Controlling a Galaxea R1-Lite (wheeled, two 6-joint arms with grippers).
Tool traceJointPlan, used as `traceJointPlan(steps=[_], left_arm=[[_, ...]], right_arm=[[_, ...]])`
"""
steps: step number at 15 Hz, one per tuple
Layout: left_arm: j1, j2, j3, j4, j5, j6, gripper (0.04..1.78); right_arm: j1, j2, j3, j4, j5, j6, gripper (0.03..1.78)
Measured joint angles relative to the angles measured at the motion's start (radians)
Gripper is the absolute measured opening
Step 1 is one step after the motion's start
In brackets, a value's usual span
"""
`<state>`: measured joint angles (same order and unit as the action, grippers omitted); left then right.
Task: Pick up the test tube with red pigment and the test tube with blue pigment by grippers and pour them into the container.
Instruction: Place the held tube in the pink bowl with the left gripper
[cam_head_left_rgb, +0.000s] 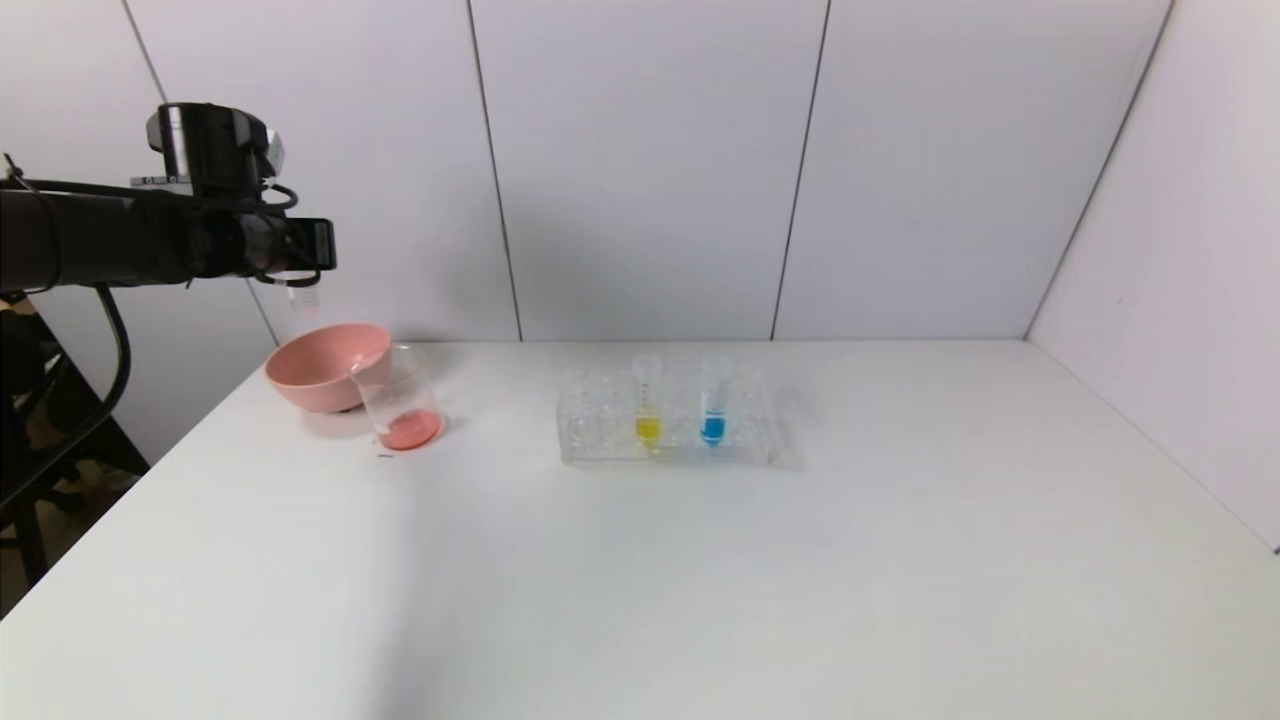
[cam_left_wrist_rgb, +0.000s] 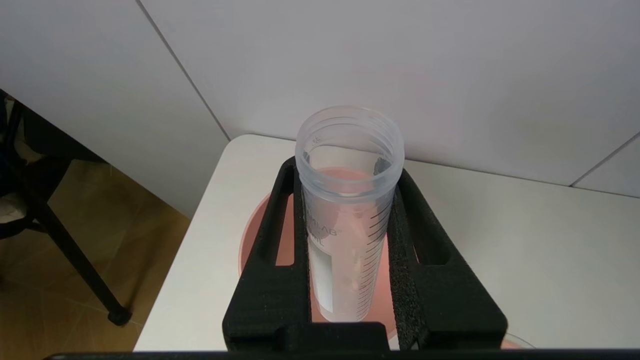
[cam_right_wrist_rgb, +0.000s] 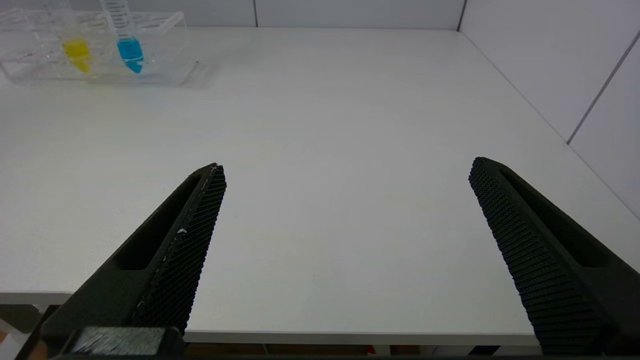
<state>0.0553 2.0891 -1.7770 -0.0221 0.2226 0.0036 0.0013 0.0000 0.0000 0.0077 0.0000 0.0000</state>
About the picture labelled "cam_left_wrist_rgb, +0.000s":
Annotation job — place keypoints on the pink plastic bowl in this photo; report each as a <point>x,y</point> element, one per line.
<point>250,240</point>

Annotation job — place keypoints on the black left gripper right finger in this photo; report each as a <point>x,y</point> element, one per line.
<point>450,310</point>

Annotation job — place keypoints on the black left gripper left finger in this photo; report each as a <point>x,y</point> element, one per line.
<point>270,300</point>

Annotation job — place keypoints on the test tube with red pigment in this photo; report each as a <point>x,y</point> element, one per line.
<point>350,250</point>

